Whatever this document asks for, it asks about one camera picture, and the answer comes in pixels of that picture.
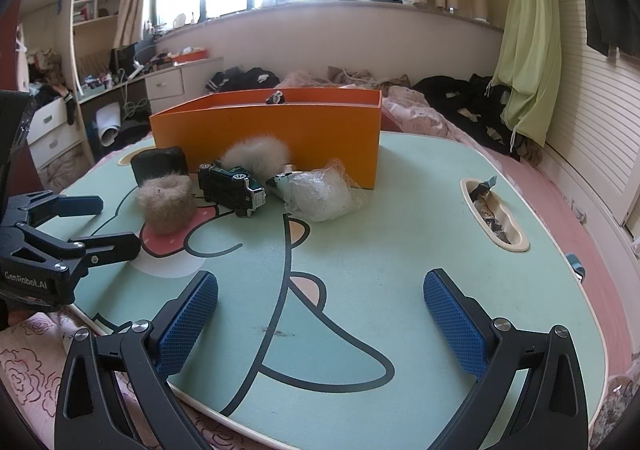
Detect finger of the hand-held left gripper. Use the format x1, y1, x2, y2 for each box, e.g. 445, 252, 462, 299
7, 190, 105, 231
16, 222, 142, 277

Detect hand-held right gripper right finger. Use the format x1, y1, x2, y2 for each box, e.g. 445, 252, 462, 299
423, 268, 590, 450

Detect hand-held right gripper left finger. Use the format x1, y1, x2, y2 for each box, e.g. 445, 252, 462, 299
54, 270, 221, 450

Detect beige furry scrunchie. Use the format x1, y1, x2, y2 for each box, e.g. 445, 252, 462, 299
135, 173, 195, 235

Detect orange cardboard box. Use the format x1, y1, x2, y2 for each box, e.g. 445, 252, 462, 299
149, 87, 383, 192

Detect green cartoon desktop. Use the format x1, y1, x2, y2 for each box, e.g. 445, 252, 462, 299
47, 130, 608, 450

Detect white drawer cabinet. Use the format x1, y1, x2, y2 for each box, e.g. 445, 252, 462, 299
22, 95, 86, 168

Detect pink rose print blanket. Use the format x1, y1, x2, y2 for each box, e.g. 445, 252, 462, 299
0, 300, 241, 450

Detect white paper roll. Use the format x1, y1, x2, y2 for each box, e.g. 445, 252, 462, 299
95, 105, 123, 148

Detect black white striped sock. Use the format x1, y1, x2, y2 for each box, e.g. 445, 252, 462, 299
62, 90, 79, 127

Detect black pouch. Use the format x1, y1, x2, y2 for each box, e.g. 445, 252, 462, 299
131, 145, 190, 186

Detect crumpled printed wrapper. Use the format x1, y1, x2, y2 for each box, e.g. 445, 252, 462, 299
475, 197, 516, 246

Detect dark green toy truck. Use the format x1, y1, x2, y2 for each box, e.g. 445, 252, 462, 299
196, 159, 267, 218

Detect small blue white object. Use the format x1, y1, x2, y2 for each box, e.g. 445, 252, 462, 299
565, 252, 587, 283

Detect blue tipped foil wrapper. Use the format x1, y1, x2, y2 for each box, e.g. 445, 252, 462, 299
472, 176, 499, 203

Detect cluttered cloth pile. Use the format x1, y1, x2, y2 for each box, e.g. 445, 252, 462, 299
27, 47, 63, 86

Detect pink bed sheet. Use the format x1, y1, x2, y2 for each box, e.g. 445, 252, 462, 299
480, 130, 640, 431

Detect white desk with drawers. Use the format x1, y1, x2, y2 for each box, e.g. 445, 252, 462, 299
75, 55, 226, 163

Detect black monitor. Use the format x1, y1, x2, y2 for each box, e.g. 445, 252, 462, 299
110, 42, 156, 76

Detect beige fluffy pom-pom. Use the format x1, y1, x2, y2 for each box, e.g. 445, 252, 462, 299
220, 136, 293, 181

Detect floral patterned cloth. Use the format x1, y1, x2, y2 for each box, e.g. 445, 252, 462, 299
592, 372, 638, 450

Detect clear plastic bag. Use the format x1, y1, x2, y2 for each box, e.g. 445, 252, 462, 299
265, 157, 368, 223

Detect orange tray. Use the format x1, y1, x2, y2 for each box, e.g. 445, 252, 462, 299
171, 49, 211, 64

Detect black striped clothes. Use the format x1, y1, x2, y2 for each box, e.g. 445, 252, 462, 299
205, 65, 281, 94

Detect pink floral quilt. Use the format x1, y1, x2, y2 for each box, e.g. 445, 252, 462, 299
277, 70, 481, 146

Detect black clothes pile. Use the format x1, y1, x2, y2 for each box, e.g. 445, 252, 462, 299
410, 74, 526, 156

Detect white louvered door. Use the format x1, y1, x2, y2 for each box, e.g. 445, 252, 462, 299
542, 0, 640, 226

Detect beige crumpled clothes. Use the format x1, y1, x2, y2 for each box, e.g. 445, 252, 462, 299
327, 65, 412, 88

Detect light green hanging garment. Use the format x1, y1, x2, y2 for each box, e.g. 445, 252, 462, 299
492, 0, 563, 148

